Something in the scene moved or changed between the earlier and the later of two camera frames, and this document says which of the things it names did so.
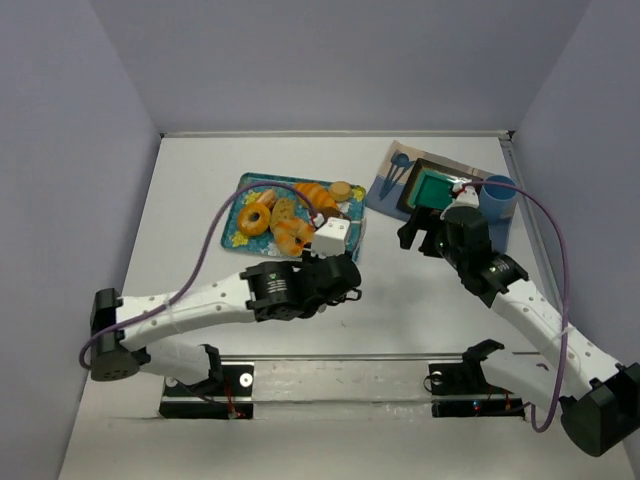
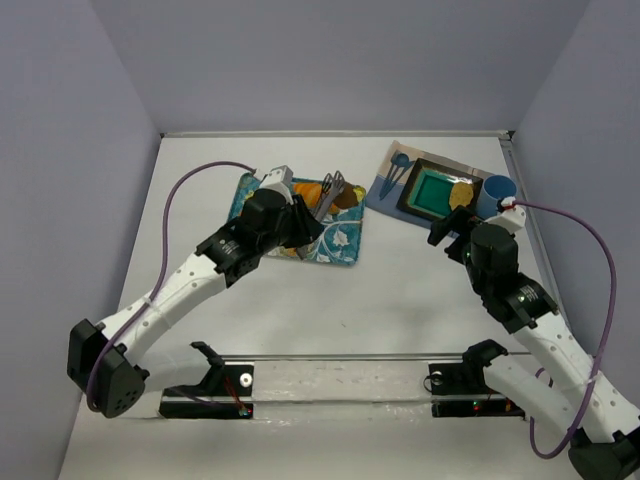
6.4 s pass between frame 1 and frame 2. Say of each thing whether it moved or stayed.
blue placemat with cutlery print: stayed
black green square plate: stayed
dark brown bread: moved
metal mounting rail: stayed
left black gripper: moved
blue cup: stayed
